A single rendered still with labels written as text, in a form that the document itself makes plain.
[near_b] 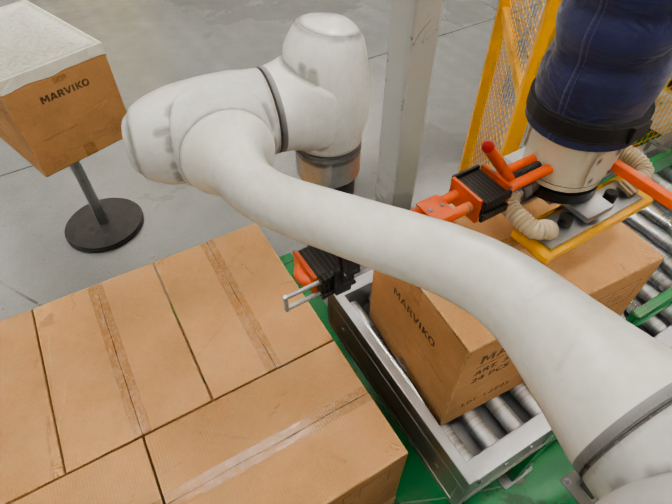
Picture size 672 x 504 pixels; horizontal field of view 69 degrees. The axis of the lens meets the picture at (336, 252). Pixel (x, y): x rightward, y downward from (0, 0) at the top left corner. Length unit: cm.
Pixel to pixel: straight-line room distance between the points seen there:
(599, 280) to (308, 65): 95
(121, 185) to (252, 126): 262
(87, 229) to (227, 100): 238
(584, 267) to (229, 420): 101
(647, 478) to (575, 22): 78
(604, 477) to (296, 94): 44
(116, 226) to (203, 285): 118
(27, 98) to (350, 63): 166
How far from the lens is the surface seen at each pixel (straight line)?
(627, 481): 33
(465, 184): 100
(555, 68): 102
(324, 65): 56
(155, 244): 270
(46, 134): 218
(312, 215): 42
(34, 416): 166
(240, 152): 49
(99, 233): 282
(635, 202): 129
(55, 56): 214
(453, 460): 136
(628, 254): 142
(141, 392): 157
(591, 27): 95
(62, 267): 278
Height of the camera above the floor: 187
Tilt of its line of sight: 48 degrees down
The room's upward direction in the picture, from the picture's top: straight up
